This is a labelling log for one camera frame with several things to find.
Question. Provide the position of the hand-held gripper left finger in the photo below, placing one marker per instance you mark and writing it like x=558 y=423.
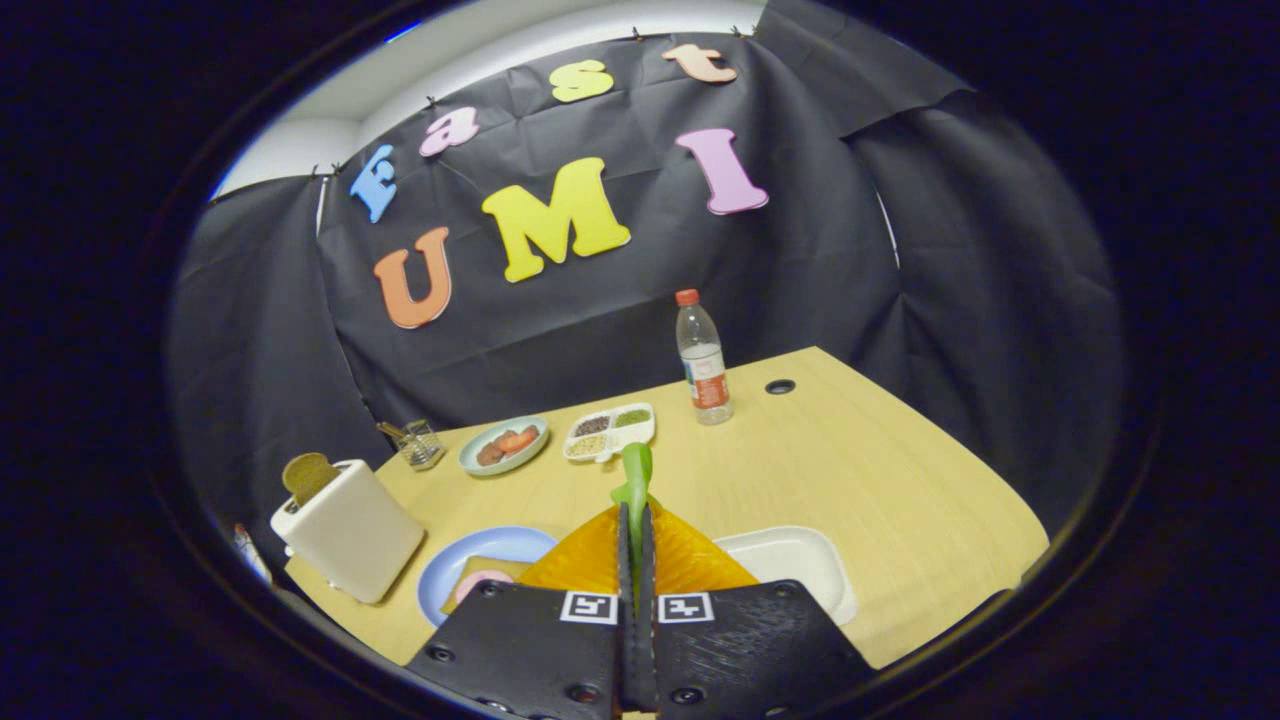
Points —
x=520 y=650

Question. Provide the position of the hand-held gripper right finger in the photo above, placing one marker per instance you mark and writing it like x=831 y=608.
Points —
x=750 y=650

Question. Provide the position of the green lettuce leaf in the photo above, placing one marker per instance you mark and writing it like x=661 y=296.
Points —
x=637 y=470

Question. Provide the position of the brown toasted bread slice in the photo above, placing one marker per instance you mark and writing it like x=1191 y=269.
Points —
x=308 y=475

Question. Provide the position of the pink ham slice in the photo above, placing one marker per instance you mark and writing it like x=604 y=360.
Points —
x=480 y=582

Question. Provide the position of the white rectangular tray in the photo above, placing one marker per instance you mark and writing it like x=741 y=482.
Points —
x=790 y=555

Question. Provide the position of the blue round plate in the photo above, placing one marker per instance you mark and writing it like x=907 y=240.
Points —
x=500 y=545

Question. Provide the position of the pale green round plate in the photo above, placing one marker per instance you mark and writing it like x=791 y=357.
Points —
x=505 y=468

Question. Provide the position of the white toaster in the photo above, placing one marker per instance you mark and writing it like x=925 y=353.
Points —
x=350 y=535

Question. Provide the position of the red tomato slice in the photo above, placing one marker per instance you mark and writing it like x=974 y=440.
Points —
x=522 y=440

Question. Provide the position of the white divided seasoning dish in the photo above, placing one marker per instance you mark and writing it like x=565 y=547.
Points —
x=628 y=442

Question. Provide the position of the clear red-capped water bottle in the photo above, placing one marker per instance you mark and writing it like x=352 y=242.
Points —
x=705 y=370

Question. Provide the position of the white and red object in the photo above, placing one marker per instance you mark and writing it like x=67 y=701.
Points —
x=250 y=552

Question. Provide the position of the black backdrop cloth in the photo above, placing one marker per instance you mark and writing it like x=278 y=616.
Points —
x=800 y=260

